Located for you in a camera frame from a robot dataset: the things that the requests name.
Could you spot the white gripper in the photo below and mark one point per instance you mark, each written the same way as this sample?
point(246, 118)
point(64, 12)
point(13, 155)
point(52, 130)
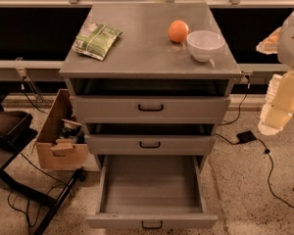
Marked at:
point(292, 43)

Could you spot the green jalapeno chip bag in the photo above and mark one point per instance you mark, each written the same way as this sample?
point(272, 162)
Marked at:
point(95, 40)

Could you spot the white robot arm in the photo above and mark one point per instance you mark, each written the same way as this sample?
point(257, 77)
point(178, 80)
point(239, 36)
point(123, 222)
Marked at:
point(285, 48)

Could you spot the grey drawer cabinet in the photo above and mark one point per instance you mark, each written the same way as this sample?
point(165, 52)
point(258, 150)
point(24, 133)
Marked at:
point(145, 63)

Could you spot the bottom grey drawer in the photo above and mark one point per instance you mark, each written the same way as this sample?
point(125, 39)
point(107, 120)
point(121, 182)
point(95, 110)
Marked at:
point(151, 193)

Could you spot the grey drawer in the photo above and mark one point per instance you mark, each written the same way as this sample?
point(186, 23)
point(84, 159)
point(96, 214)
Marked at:
point(150, 145)
point(123, 109)
point(151, 193)

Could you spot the middle grey drawer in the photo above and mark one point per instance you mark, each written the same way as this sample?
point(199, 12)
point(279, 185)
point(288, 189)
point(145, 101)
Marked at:
point(150, 145)

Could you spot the top grey drawer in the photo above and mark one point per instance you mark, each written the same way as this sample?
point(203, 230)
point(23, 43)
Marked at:
point(123, 109)

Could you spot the black power adapter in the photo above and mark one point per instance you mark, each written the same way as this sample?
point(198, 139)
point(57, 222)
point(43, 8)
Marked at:
point(246, 137)

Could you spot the white bowl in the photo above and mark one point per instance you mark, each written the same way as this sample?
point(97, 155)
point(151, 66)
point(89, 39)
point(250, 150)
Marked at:
point(203, 45)

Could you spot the orange fruit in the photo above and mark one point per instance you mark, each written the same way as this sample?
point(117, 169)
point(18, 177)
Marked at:
point(178, 31)

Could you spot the jar in cardboard box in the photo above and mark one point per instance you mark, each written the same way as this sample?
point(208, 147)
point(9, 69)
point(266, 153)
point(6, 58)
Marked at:
point(71, 130)

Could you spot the cardboard box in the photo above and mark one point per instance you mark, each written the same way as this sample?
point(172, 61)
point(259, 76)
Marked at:
point(54, 153)

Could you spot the black table stand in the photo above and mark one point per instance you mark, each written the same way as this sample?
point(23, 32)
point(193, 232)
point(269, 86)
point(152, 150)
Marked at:
point(8, 151)

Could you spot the dark tray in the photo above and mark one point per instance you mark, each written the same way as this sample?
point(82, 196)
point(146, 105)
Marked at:
point(14, 125)

